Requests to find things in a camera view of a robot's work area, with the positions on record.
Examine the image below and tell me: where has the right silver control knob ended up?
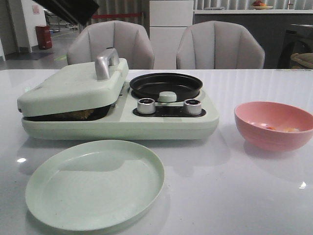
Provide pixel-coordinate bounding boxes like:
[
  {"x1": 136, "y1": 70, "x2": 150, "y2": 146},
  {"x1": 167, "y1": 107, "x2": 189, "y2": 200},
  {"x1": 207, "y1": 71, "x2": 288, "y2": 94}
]
[{"x1": 183, "y1": 99, "x2": 202, "y2": 116}]

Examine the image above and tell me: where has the bread slice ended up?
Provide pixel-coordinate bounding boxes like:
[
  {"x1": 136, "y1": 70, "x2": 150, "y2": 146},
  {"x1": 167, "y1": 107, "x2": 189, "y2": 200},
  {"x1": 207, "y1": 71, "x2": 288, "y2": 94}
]
[{"x1": 51, "y1": 109, "x2": 94, "y2": 120}]

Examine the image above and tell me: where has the fruit plate on counter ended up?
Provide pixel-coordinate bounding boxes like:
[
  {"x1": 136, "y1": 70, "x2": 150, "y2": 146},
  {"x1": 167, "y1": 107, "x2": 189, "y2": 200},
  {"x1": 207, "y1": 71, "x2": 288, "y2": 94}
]
[{"x1": 251, "y1": 0, "x2": 273, "y2": 10}]

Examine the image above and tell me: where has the cooked shrimp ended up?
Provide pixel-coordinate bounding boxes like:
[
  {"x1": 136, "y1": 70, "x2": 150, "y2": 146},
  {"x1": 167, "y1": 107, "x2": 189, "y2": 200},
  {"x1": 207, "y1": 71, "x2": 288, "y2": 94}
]
[{"x1": 261, "y1": 123, "x2": 300, "y2": 133}]

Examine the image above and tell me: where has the pink plastic bowl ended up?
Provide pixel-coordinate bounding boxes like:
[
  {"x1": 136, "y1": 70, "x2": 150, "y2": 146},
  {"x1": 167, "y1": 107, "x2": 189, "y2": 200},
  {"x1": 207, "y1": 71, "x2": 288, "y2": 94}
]
[{"x1": 234, "y1": 101, "x2": 313, "y2": 152}]

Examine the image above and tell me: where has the left silver control knob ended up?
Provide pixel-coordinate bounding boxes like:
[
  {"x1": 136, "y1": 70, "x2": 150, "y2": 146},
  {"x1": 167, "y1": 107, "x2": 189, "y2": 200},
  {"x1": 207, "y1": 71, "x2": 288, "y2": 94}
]
[{"x1": 137, "y1": 98, "x2": 156, "y2": 115}]

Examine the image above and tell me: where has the mint green pan handle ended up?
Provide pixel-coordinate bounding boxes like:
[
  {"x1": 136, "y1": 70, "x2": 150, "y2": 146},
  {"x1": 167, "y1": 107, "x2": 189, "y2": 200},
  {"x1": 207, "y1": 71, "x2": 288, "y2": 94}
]
[{"x1": 157, "y1": 91, "x2": 177, "y2": 103}]

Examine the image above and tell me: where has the grey upholstered chair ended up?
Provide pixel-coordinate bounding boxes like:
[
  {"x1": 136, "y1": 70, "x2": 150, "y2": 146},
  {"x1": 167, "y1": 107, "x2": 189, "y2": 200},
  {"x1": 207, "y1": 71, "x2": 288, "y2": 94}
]
[
  {"x1": 176, "y1": 21, "x2": 265, "y2": 70},
  {"x1": 67, "y1": 21, "x2": 155, "y2": 70}
]

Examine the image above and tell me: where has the dark washing machine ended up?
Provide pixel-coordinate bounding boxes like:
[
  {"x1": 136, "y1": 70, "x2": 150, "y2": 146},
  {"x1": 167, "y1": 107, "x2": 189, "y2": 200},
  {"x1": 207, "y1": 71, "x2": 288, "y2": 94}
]
[{"x1": 277, "y1": 24, "x2": 313, "y2": 69}]

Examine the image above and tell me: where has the left grey upholstered chair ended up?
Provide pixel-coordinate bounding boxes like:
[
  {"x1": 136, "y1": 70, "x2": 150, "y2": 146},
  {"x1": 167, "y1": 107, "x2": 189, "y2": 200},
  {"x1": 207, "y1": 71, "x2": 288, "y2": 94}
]
[{"x1": 67, "y1": 21, "x2": 155, "y2": 70}]

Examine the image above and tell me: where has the silver control knob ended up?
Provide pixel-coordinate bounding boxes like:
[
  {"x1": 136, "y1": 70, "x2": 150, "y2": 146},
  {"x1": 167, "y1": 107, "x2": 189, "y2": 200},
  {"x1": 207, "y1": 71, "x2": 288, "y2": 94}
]
[
  {"x1": 137, "y1": 98, "x2": 156, "y2": 115},
  {"x1": 183, "y1": 99, "x2": 202, "y2": 116}
]

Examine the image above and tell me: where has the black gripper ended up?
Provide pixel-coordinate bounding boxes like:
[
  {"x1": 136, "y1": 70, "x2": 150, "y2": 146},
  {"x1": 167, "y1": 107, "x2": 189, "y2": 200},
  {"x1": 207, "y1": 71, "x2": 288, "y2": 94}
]
[{"x1": 34, "y1": 0, "x2": 99, "y2": 25}]

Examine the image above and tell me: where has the mint green breakfast maker base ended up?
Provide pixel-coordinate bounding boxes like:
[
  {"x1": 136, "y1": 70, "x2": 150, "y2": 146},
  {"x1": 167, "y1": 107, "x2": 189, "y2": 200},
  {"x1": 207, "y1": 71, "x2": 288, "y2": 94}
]
[{"x1": 22, "y1": 82, "x2": 219, "y2": 140}]

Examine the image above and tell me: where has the mint green round plate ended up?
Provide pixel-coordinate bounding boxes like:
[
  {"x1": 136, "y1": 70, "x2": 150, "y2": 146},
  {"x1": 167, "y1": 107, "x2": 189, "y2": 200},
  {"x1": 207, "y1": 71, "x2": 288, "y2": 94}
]
[{"x1": 25, "y1": 140, "x2": 165, "y2": 234}]

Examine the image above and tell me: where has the red barrier belt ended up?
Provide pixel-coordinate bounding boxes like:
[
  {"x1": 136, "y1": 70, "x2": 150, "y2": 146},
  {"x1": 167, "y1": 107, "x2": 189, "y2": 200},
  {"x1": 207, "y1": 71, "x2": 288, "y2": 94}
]
[{"x1": 91, "y1": 12, "x2": 142, "y2": 19}]

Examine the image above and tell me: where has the dark grey kitchen counter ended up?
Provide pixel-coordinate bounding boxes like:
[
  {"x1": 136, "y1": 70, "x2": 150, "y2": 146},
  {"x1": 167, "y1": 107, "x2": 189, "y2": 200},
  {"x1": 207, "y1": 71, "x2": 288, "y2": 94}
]
[{"x1": 194, "y1": 10, "x2": 313, "y2": 69}]

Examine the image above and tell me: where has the red bin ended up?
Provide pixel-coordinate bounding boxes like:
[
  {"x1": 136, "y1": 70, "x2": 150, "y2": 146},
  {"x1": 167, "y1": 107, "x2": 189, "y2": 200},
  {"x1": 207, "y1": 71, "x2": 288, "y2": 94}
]
[{"x1": 35, "y1": 25, "x2": 52, "y2": 49}]

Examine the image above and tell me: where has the white refrigerator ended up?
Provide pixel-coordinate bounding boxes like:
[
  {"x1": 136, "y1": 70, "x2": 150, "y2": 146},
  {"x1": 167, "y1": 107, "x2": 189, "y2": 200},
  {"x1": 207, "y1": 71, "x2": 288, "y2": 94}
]
[{"x1": 149, "y1": 0, "x2": 194, "y2": 70}]

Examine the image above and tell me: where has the black round frying pan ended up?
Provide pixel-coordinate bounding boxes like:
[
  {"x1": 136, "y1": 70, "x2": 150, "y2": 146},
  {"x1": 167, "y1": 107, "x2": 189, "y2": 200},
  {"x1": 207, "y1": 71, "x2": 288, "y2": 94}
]
[{"x1": 130, "y1": 72, "x2": 202, "y2": 102}]

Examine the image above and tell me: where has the right grey upholstered chair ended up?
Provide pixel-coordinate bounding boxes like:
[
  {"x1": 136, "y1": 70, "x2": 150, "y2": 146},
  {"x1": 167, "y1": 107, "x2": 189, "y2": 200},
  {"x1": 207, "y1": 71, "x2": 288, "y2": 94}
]
[{"x1": 176, "y1": 21, "x2": 265, "y2": 70}]

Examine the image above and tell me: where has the breakfast maker hinged lid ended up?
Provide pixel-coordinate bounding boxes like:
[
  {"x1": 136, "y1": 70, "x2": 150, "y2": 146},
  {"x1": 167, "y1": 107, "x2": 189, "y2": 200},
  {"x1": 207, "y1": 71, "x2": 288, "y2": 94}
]
[{"x1": 17, "y1": 58, "x2": 129, "y2": 117}]

